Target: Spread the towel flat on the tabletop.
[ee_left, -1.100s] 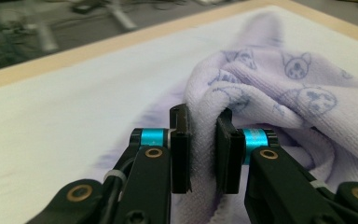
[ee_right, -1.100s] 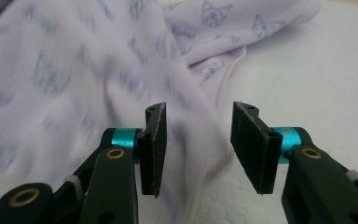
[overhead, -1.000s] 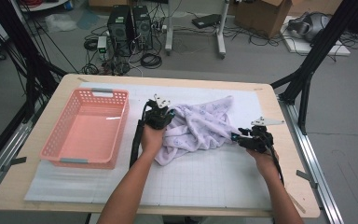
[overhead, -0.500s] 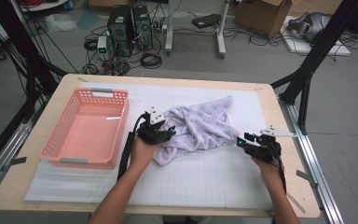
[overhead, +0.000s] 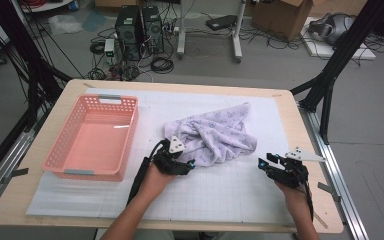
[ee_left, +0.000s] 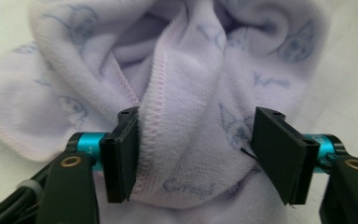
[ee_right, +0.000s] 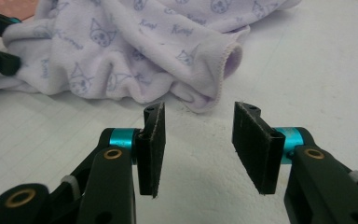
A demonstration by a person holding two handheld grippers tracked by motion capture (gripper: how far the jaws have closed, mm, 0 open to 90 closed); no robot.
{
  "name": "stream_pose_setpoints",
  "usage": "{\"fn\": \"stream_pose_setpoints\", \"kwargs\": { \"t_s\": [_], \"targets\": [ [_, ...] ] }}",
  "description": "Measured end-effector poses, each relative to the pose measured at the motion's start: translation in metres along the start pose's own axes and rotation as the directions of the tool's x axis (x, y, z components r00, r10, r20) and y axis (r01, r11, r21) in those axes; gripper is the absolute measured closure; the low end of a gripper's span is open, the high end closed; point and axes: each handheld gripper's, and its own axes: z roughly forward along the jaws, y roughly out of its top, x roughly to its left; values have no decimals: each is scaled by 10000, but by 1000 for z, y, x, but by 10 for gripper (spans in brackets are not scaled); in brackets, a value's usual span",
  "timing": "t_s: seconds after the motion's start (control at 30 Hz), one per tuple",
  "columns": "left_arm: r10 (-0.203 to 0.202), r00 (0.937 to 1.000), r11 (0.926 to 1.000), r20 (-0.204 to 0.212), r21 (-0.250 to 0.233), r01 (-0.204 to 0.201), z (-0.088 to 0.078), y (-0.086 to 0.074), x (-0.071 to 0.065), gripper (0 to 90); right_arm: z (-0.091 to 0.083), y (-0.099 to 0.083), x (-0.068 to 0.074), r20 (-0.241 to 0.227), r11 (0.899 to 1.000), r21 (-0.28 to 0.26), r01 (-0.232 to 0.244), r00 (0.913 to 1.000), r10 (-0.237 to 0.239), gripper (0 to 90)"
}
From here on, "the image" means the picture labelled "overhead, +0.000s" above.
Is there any white foam board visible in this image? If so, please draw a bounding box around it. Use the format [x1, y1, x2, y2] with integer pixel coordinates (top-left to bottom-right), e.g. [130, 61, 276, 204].
[300, 16, 377, 61]

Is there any black frame strut with cables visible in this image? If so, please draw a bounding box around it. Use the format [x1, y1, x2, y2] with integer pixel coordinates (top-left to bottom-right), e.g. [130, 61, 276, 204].
[0, 0, 73, 133]

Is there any white metal stand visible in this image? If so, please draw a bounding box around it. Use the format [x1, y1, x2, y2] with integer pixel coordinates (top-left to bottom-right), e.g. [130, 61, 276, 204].
[176, 0, 248, 64]

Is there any grey rounded machine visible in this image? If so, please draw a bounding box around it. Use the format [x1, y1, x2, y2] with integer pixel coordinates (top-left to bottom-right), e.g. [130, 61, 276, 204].
[308, 12, 356, 46]

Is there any clear plastic bag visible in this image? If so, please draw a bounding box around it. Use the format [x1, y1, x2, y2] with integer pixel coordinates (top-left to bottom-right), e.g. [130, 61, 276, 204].
[48, 13, 84, 36]

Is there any grey metal bracket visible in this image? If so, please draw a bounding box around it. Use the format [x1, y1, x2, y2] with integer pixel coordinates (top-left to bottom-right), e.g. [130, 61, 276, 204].
[2, 167, 30, 184]
[317, 181, 342, 203]

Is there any small white power box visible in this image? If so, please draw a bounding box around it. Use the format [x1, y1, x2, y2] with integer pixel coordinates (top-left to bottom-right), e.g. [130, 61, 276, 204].
[103, 38, 116, 58]

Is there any coiled black cable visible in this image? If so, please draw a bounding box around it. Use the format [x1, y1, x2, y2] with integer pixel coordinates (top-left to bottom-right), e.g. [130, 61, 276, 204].
[150, 56, 175, 75]

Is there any pink plastic basket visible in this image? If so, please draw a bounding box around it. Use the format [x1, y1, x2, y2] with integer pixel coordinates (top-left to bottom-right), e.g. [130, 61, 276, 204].
[42, 94, 140, 182]

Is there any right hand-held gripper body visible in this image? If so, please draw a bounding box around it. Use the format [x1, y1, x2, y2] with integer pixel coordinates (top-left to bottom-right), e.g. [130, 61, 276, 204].
[266, 147, 327, 189]

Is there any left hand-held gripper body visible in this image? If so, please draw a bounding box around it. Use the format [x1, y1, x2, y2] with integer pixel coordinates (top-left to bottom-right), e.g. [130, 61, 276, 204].
[152, 135, 194, 176]

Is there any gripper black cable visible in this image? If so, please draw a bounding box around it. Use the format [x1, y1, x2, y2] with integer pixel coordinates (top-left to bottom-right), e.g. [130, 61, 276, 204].
[126, 139, 171, 208]
[299, 171, 315, 223]

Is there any person's left hand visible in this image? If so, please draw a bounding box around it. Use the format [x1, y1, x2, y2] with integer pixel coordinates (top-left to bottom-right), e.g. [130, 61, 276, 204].
[139, 163, 178, 201]

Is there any slim black computer tower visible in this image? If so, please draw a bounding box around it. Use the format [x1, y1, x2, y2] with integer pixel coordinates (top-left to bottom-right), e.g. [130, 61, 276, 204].
[141, 5, 165, 54]

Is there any aluminium rail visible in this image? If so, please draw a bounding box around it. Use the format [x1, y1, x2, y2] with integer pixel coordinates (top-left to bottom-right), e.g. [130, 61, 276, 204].
[0, 109, 48, 218]
[298, 103, 370, 240]

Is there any open cardboard box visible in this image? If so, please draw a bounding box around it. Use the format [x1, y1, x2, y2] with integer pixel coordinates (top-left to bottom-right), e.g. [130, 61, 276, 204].
[250, 0, 314, 42]

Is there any person's right hand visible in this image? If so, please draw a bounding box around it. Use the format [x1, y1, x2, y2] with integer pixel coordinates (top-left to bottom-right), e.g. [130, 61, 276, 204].
[274, 181, 310, 214]

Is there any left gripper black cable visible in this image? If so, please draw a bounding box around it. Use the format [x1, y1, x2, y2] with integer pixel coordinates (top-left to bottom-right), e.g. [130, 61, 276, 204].
[126, 139, 171, 208]

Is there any large black computer tower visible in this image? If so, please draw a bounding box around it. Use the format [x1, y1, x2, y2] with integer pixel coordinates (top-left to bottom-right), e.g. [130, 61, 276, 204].
[114, 4, 144, 62]

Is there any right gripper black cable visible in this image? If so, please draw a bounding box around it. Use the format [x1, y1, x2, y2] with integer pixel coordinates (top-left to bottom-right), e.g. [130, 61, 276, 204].
[299, 171, 315, 223]

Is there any white round table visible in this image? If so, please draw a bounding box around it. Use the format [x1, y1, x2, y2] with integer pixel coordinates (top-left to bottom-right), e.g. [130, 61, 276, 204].
[19, 0, 76, 14]

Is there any lavender printed towel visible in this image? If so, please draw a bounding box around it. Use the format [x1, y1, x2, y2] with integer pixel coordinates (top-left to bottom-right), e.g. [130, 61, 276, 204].
[163, 102, 258, 168]

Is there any flat black device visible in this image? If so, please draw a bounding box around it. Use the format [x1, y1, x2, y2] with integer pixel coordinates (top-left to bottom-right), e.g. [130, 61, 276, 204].
[205, 14, 238, 32]

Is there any white grid mat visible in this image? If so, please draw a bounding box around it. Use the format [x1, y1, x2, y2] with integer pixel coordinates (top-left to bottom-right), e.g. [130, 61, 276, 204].
[25, 87, 298, 224]

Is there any thin wooden stick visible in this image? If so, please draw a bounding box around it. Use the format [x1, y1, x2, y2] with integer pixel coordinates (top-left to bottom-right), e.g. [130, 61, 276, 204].
[312, 211, 329, 230]

